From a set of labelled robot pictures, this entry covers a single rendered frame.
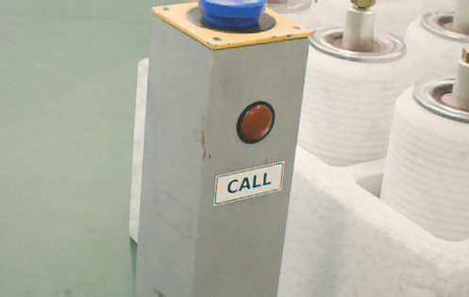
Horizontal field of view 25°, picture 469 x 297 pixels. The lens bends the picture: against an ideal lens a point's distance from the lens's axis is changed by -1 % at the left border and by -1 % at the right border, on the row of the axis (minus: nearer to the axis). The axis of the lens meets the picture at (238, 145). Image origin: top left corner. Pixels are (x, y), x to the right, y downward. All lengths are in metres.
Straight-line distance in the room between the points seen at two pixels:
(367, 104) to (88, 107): 0.57
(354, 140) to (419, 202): 0.10
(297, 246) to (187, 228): 0.16
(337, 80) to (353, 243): 0.12
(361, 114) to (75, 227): 0.36
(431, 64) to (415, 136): 0.16
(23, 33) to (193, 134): 0.93
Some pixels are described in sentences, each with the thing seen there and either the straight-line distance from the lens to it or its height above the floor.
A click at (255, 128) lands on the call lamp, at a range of 0.62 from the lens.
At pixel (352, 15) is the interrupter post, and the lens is 0.79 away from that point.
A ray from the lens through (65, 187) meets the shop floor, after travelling 1.09.
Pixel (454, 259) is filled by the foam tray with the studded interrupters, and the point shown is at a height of 0.18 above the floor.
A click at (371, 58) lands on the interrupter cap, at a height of 0.25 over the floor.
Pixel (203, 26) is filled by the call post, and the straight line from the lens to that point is 0.61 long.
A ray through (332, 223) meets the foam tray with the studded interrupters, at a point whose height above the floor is 0.16.
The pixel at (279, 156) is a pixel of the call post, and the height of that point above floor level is 0.24.
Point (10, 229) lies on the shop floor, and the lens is 1.02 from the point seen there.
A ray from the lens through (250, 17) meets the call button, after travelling 0.61.
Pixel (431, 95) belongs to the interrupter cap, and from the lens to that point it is 0.72.
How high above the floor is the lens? 0.51
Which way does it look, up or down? 25 degrees down
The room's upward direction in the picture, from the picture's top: 6 degrees clockwise
